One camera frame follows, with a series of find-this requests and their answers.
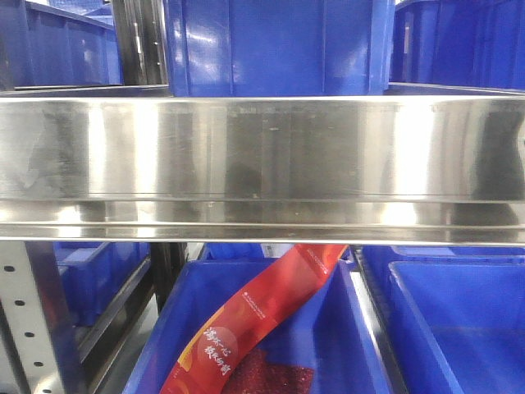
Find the steel shelf front beam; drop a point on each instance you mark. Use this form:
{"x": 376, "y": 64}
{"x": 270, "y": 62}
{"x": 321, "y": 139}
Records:
{"x": 421, "y": 164}

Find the perforated steel shelf upright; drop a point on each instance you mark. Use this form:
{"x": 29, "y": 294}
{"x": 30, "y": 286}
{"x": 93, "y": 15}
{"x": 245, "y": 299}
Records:
{"x": 39, "y": 322}

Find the dark blue bin lower centre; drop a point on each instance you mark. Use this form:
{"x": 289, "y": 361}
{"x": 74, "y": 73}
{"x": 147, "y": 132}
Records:
{"x": 328, "y": 334}

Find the dark blue bin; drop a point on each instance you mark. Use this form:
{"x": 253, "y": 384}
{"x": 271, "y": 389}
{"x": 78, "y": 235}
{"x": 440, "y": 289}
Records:
{"x": 328, "y": 334}
{"x": 454, "y": 315}
{"x": 93, "y": 272}

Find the dark blue crate top centre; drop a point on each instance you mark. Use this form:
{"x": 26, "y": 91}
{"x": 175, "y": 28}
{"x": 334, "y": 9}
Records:
{"x": 278, "y": 48}

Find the dark blue crate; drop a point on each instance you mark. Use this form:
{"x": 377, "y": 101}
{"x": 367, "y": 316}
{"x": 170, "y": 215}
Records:
{"x": 461, "y": 43}
{"x": 278, "y": 48}
{"x": 47, "y": 46}

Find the red printed paper strip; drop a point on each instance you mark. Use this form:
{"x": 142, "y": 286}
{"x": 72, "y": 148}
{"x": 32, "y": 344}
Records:
{"x": 257, "y": 308}

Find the dark blue bin lower left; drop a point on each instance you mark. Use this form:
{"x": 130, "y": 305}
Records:
{"x": 93, "y": 272}

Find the dark blue bin lower right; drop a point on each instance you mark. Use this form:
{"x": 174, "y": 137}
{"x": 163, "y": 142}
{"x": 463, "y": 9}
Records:
{"x": 454, "y": 315}

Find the dark blue crate top right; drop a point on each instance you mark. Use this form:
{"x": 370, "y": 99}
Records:
{"x": 461, "y": 43}

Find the dark blue crate top left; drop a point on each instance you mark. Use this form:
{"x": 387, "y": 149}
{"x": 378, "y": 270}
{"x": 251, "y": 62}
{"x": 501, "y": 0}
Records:
{"x": 47, "y": 46}

